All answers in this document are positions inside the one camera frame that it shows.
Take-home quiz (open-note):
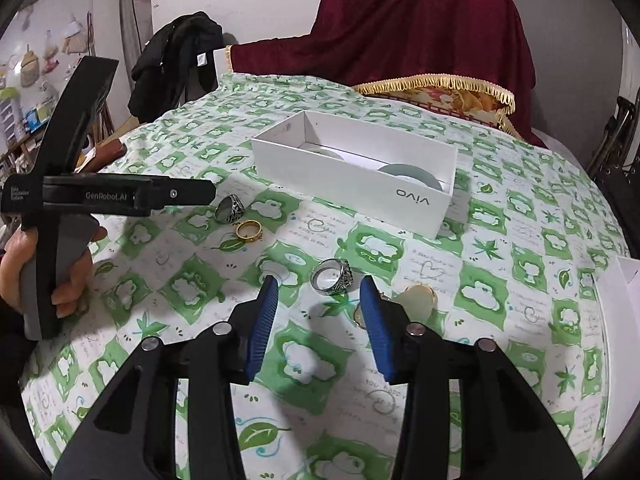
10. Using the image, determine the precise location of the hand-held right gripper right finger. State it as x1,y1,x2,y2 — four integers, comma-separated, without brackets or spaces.
359,276,583,480

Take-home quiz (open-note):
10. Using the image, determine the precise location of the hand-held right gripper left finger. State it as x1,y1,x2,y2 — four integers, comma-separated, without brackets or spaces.
52,275,279,480

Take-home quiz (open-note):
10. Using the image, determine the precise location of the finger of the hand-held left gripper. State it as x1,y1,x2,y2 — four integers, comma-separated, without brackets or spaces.
32,56,121,177
132,177,218,209

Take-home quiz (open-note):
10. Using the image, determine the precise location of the person's left hand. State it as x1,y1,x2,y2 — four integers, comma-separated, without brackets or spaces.
0,225,108,318

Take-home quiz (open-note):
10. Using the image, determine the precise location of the floral printed cushion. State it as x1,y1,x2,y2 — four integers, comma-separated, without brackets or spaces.
407,85,503,121

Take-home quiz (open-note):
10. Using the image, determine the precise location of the white cardboard box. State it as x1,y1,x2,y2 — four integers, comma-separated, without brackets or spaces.
250,109,458,240

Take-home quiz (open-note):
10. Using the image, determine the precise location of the cluttered wall shelf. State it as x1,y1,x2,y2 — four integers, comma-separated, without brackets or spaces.
0,2,96,156

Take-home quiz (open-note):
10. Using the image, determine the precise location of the brown wooden handle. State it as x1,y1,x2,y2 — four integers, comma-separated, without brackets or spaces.
75,140,126,173

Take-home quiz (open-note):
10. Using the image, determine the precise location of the green printed tablecloth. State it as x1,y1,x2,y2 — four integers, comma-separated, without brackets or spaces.
20,72,636,480

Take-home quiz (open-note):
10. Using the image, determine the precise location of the black jacket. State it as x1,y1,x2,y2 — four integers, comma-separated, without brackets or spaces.
127,10,223,123

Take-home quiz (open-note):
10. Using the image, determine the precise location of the pale translucent jade pendant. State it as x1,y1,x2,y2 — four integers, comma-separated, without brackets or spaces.
402,284,439,320

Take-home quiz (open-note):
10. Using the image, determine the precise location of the maroon cloth with yellow fringe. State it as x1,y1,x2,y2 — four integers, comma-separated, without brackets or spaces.
225,0,543,148

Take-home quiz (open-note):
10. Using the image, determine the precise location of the carved silver ring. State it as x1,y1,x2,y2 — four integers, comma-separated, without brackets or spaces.
310,258,354,293

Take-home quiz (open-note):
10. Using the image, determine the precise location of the green jade bangle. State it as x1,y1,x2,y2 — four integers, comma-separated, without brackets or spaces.
376,162,446,192

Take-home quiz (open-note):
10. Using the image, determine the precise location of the white box lid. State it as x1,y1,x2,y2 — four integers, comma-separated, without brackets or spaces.
595,255,640,361

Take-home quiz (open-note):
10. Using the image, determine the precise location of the black folding chair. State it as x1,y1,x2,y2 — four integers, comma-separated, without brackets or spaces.
585,95,640,186

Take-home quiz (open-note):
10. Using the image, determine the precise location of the silver signet ring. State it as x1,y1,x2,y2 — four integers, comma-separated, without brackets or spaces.
215,194,246,225

